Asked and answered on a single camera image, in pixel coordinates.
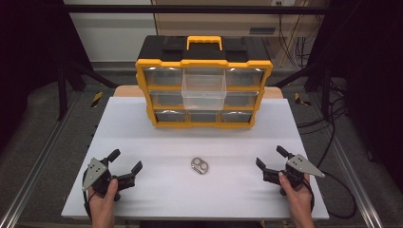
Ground black floor cables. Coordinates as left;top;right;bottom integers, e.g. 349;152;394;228
297;80;351;170

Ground aluminium floor rail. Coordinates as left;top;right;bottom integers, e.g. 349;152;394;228
0;94;84;228
329;136;385;228

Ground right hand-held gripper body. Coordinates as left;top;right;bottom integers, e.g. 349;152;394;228
262;154;326;190

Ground black curtain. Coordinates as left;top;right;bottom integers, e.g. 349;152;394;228
305;0;403;184
0;0;94;156

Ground white table mat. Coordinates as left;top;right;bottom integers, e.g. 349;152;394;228
61;96;330;221

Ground person's left hand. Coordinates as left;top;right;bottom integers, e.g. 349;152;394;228
87;179;119;212

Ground clear plastic drawer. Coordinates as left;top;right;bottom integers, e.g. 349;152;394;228
181;67;228;111

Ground wooden cabinet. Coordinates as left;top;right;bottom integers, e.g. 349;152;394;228
153;0;319;38

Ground yellow black tape strip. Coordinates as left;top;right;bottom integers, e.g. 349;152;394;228
90;91;105;108
294;92;313;107

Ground right hand-held gripper cable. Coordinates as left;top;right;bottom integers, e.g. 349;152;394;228
303;170;358;219

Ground person's right hand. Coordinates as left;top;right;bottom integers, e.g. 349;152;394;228
278;172;314;213

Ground left hand-held gripper cable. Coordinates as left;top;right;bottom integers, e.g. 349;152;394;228
82;169;95;221

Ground set of closed clear drawers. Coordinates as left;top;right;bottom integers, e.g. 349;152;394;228
143;66;265;124

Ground yellow black drawer organizer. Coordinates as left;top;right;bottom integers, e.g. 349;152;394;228
135;35;274;129

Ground small silver metal clip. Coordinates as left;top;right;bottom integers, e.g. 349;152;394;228
190;157;209;175

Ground hand-held gripper cable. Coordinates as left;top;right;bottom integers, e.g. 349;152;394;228
303;170;358;219
82;169;95;221

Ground black metal stand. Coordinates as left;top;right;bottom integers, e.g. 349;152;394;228
56;58;120;122
271;60;335;120

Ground bundle of hanging black cables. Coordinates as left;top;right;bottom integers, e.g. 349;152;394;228
277;12;313;69

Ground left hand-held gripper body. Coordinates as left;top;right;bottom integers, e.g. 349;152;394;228
81;158;137;195

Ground black horizontal frame bar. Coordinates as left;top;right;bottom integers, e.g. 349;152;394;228
62;4;331;15

